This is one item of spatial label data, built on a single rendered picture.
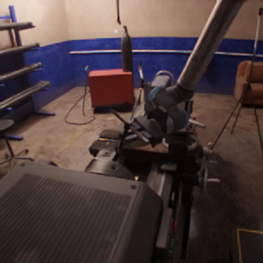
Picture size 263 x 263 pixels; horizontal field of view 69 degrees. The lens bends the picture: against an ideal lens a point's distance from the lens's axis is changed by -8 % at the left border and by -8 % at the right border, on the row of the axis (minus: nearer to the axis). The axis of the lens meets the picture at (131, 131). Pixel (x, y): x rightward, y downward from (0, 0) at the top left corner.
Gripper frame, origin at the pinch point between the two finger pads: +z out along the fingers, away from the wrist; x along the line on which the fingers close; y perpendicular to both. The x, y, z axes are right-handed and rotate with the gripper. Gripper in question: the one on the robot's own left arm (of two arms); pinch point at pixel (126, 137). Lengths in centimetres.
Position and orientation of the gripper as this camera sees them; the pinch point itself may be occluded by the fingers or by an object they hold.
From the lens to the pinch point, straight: 73.4
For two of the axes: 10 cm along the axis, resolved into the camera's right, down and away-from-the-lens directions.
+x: -6.2, -5.8, 5.3
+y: -2.4, 7.8, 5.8
